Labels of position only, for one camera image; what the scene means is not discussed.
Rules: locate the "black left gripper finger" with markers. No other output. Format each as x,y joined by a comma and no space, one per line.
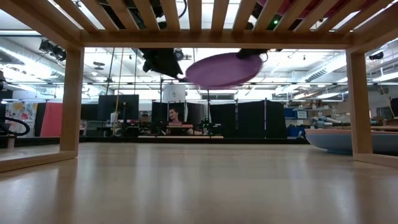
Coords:
161,62

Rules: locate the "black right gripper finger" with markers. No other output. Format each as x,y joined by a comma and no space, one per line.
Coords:
250,53

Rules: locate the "purple plate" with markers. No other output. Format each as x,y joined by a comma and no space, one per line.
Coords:
224,71

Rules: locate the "magenta plate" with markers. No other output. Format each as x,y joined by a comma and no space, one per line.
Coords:
317,12

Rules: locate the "grey background robot arm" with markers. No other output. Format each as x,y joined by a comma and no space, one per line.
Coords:
320,122

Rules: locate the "slatted wooden shelf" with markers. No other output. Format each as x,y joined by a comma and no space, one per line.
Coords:
199,39

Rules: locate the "white cylindrical tank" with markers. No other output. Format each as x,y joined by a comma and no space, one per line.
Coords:
174,93

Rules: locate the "person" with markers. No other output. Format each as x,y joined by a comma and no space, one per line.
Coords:
175,115

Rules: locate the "black monitor screen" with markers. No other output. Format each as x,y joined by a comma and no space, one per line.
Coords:
124,107

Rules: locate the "wide black partition panel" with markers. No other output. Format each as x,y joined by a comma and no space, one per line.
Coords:
248,119

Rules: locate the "blue bin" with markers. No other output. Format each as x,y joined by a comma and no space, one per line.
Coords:
290,112

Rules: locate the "black ceiling spotlight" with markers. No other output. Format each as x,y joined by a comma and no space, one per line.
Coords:
376,56
51,48

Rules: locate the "pale pink plate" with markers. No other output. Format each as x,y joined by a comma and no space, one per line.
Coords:
332,143

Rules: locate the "red panel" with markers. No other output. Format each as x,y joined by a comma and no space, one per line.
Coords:
51,119

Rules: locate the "colourful poster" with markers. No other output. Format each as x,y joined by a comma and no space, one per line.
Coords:
21,115

